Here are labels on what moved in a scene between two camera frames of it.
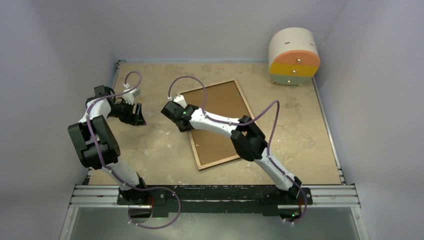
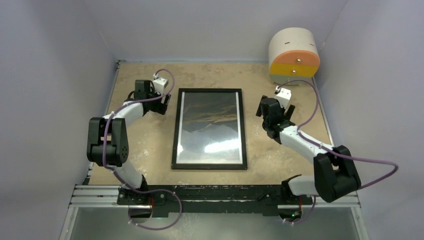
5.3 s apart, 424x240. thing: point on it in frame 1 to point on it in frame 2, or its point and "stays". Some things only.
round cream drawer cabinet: (294, 57) stays
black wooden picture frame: (224, 101) to (208, 166)
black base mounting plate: (187, 201) stays
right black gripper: (184, 130) to (290, 111)
